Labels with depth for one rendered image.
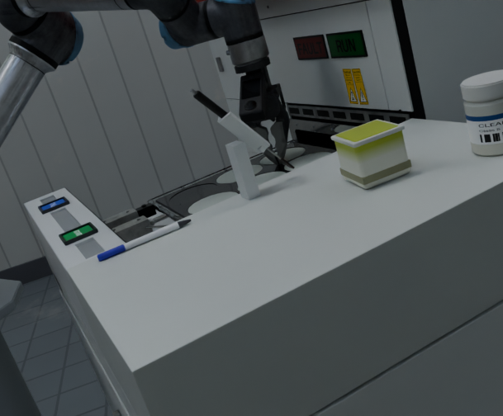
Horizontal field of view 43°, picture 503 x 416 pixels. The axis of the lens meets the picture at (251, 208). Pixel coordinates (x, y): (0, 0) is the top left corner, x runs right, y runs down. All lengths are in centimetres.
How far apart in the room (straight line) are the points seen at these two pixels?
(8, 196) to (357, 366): 334
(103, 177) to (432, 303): 321
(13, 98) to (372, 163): 91
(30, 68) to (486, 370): 112
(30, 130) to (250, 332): 326
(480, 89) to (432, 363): 34
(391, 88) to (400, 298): 53
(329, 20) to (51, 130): 273
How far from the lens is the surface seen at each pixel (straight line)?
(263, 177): 125
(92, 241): 103
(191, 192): 131
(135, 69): 374
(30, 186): 389
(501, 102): 85
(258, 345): 64
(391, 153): 85
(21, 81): 151
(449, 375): 81
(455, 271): 77
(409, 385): 78
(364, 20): 117
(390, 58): 114
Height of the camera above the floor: 125
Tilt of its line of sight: 19 degrees down
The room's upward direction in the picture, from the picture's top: 17 degrees counter-clockwise
